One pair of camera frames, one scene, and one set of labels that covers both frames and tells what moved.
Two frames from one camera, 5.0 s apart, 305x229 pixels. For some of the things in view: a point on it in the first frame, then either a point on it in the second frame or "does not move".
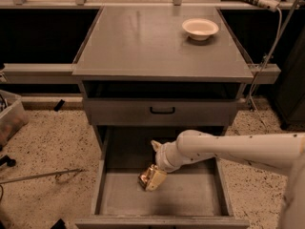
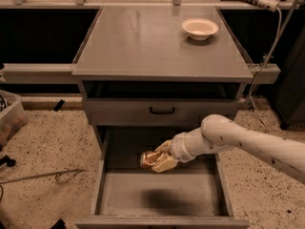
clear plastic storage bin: x=12 y=115 does not move
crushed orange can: x=145 y=176 -> x=148 y=158
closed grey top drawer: x=124 y=112 does not move
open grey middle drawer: x=193 y=196 does not move
